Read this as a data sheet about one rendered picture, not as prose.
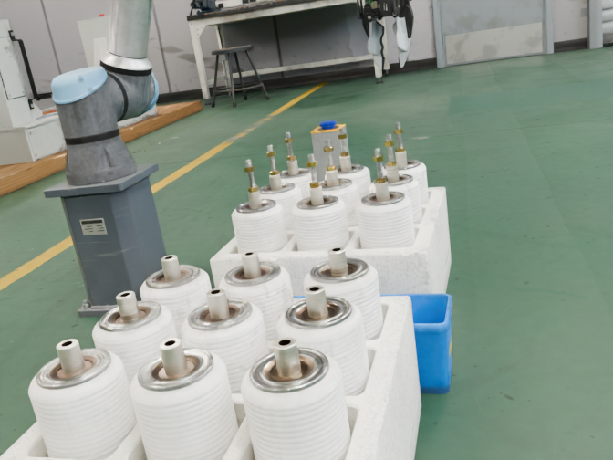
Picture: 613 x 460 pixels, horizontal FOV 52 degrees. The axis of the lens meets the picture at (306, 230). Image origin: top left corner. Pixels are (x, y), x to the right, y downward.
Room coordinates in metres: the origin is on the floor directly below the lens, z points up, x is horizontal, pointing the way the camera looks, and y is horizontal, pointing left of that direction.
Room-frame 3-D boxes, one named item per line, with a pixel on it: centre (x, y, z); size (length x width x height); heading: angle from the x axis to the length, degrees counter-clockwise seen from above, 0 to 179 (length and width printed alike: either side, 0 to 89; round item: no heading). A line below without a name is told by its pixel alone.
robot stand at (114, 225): (1.40, 0.43, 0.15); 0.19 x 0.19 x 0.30; 74
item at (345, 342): (0.64, 0.00, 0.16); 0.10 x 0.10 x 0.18
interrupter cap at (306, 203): (1.09, -0.03, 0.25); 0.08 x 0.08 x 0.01
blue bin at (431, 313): (0.91, -0.05, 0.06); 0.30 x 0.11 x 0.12; 72
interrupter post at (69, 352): (0.59, 0.26, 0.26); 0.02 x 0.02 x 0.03
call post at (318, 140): (1.50, -0.09, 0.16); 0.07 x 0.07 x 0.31; 71
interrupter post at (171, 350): (0.56, 0.15, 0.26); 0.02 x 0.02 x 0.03
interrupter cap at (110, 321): (0.71, 0.23, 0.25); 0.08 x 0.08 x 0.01
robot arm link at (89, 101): (1.40, 0.43, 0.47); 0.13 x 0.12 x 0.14; 156
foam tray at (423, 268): (1.20, -0.07, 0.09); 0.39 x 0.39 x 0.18; 71
